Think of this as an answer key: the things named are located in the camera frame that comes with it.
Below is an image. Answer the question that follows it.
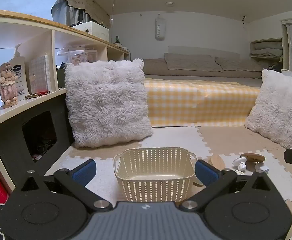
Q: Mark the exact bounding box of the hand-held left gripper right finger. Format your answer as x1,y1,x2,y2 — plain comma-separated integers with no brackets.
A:
180,159,279,212

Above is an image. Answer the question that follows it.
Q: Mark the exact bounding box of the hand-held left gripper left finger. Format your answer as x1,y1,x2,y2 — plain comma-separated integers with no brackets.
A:
12,159,113,212

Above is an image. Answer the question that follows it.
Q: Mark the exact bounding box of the glass jar wooden lid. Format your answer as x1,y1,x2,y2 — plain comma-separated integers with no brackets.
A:
194,154,226,186

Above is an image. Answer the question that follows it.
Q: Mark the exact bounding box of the white plug charger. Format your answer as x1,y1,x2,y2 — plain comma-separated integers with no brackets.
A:
255,162,270,173

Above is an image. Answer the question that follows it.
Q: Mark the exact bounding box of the white watch link tool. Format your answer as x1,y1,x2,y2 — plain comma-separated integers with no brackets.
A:
232,156,248,172

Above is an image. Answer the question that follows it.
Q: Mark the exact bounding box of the brown wooden oval piece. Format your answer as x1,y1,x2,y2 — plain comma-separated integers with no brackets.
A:
243,153,266,163

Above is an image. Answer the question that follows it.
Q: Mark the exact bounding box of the cream plastic woven basket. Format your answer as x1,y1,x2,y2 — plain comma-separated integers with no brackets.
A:
113,147,198,203

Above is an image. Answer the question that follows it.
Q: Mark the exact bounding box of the foam puzzle floor mat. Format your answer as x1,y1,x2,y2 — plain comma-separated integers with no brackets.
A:
43,126,292,230

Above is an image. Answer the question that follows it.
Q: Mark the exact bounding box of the white fluffy pillow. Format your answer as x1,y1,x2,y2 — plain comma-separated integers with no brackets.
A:
244,69,292,150
64,58,153,148

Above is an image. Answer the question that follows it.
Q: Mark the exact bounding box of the yellow checked blanket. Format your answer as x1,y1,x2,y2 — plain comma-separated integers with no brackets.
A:
144,77,261,127

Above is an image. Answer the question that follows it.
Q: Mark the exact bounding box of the dark green box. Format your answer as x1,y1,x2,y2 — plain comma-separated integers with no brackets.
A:
56,67,66,90

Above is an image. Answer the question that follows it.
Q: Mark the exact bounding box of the checked notebook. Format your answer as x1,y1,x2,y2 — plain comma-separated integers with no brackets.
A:
28,54,52,95

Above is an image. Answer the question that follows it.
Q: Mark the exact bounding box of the beige bed pillow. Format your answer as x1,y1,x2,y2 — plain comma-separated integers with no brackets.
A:
215,56,264,72
164,53,223,72

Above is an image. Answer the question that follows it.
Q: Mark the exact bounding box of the stack of folded beige blankets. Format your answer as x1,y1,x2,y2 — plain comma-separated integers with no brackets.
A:
251,40,283,58

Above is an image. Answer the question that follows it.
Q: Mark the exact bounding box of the small bunny toy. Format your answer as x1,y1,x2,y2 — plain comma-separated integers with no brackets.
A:
71,54,84,65

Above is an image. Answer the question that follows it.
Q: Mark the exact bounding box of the knitted doll figurine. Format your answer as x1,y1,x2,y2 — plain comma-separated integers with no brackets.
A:
0,63,19,108

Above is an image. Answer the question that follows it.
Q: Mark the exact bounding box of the white lotion pump bottle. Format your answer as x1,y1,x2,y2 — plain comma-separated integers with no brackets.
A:
9,44,28,101

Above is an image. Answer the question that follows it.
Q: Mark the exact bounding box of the clear plastic container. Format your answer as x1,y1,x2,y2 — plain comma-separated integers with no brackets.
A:
84,49,98,63

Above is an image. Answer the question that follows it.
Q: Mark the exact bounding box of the white round rack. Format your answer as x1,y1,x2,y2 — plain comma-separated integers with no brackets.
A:
56,46,86,57

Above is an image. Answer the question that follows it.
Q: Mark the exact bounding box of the white shelf unit wooden top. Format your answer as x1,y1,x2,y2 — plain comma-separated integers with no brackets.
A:
0,9,130,195

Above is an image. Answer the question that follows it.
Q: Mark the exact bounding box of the white storage box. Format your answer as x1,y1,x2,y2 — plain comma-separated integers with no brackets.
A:
72,21,109,42

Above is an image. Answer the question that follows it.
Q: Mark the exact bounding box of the grey hanging cloth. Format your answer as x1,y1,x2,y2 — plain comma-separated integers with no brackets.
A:
51,0,91,28

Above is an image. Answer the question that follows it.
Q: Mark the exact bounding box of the white hanging wall pouch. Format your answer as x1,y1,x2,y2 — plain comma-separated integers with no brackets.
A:
155,17,167,41

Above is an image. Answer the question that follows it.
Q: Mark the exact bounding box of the white pull cord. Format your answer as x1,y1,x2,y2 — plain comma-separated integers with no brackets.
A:
110,0,116,24

